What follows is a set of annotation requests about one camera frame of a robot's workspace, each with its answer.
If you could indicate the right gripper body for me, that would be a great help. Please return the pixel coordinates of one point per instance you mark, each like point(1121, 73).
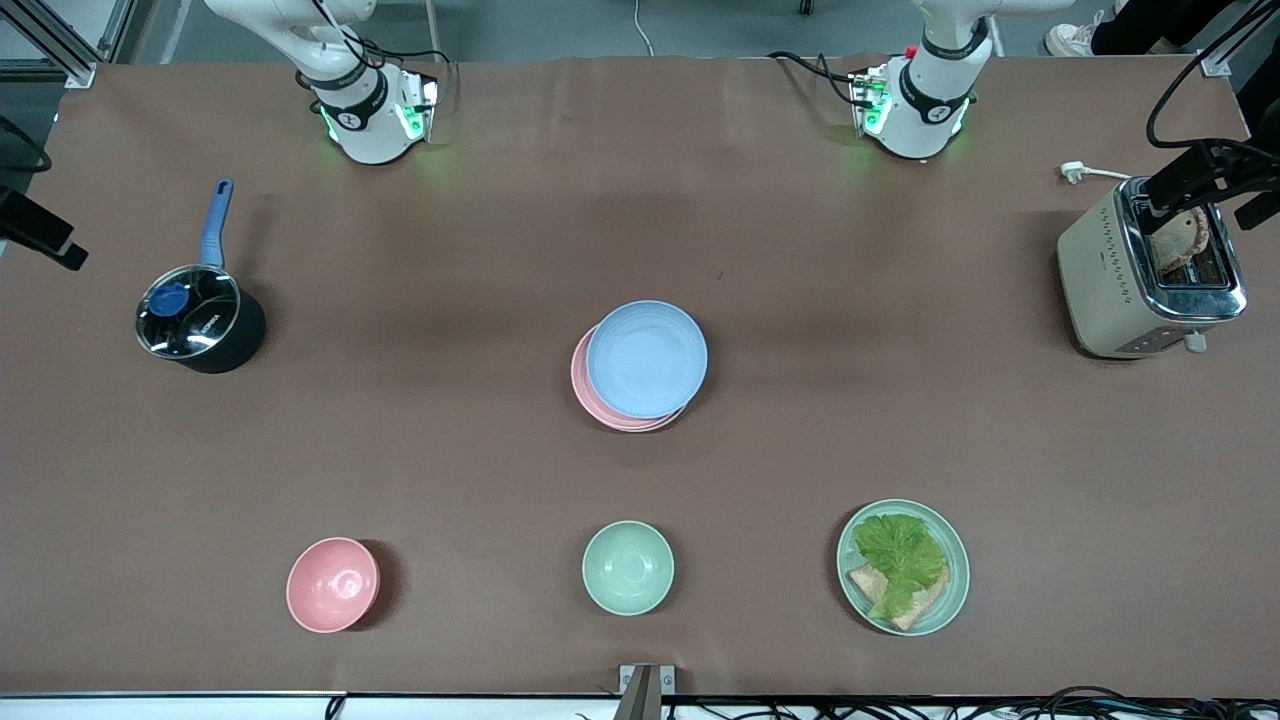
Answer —
point(22, 221)

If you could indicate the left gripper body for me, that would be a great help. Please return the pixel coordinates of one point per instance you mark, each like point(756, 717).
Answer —
point(1203, 167)

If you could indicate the pink plate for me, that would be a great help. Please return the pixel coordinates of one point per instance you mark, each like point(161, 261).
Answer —
point(585, 395)

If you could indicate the light blue plate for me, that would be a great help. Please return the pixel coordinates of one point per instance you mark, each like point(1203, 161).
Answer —
point(647, 360)

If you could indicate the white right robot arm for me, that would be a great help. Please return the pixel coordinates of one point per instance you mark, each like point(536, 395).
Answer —
point(362, 130)

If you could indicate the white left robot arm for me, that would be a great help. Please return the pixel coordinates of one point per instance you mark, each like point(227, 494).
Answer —
point(925, 120)

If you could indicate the dark toast slice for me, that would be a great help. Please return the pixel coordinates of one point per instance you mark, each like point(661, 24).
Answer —
point(1180, 242)

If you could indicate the white power plug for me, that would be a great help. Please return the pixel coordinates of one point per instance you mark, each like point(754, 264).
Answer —
point(1075, 172)

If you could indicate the beige chrome toaster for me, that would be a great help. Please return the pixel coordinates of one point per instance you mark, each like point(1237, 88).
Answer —
point(1100, 290)

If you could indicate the black trouser leg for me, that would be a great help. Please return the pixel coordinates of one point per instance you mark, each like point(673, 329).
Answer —
point(1150, 25)

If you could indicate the white sneaker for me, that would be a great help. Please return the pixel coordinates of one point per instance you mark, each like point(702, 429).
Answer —
point(1072, 40)

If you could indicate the glass lid blue knob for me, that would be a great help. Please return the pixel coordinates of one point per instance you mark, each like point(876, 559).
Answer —
point(195, 315)

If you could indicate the grey connector box green light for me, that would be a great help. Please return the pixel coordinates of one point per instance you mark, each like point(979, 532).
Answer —
point(418, 110)
point(868, 100)

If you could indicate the small pink bowl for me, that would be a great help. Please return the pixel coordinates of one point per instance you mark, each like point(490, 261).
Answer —
point(332, 585)

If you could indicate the green plate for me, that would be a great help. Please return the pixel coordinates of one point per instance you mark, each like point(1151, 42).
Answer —
point(955, 590)

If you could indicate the green lettuce leaf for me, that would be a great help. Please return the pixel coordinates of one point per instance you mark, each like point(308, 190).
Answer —
point(900, 555)

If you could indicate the brown bread slice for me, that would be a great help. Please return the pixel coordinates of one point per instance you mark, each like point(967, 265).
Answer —
point(925, 606)

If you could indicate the small green bowl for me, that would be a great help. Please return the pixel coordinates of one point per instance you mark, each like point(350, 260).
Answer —
point(628, 568)

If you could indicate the aluminium frame profile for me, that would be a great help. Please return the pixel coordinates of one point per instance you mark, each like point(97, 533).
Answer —
point(1228, 55)
point(60, 45)

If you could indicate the grey metal bracket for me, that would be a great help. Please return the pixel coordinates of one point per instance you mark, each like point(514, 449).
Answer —
point(645, 690)

